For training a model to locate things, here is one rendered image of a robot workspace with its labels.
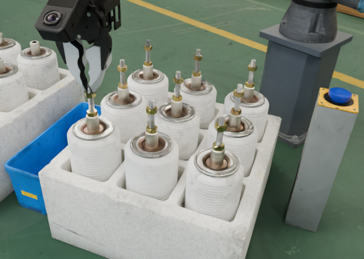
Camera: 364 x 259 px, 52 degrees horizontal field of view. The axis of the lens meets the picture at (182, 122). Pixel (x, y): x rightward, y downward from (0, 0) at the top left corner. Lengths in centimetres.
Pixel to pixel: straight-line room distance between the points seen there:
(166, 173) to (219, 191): 10
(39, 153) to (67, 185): 26
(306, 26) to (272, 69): 15
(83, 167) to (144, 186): 12
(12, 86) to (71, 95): 18
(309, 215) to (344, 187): 21
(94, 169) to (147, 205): 12
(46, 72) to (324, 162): 69
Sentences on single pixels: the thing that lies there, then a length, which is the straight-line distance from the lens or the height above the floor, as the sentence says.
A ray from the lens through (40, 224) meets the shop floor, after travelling 90.
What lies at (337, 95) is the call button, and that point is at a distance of 73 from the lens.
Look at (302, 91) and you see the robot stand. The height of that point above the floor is 17.
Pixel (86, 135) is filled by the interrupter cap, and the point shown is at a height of 25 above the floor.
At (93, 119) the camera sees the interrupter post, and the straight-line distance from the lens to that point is 69.
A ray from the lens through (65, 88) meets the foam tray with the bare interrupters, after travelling 103.
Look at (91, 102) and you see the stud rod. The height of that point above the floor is 31.
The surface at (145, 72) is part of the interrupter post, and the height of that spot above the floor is 27.
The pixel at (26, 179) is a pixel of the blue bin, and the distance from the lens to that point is 86.
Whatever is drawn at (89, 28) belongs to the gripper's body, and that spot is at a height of 45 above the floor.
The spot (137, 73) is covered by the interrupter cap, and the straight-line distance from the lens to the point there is 90.
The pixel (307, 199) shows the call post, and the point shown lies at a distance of 85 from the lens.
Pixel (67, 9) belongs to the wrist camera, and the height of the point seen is 49.
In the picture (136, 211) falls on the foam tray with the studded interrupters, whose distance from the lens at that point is 67.
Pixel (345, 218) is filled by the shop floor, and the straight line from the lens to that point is 98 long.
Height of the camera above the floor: 65
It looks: 33 degrees down
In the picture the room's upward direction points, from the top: 3 degrees clockwise
